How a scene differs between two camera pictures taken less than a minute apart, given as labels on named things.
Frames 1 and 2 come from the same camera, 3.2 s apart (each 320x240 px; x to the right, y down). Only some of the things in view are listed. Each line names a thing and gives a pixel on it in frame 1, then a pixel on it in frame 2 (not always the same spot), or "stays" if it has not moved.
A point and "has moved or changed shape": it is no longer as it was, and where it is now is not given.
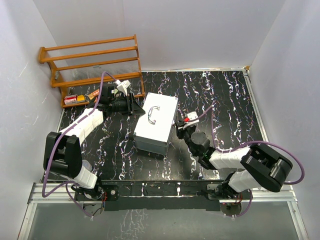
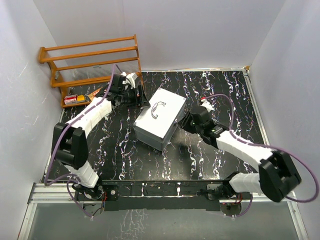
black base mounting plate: (159, 195) stays
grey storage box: (154, 127) has moved or changed shape
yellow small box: (80, 98) stays
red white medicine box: (70, 99) stays
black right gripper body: (185, 133) → (196, 129)
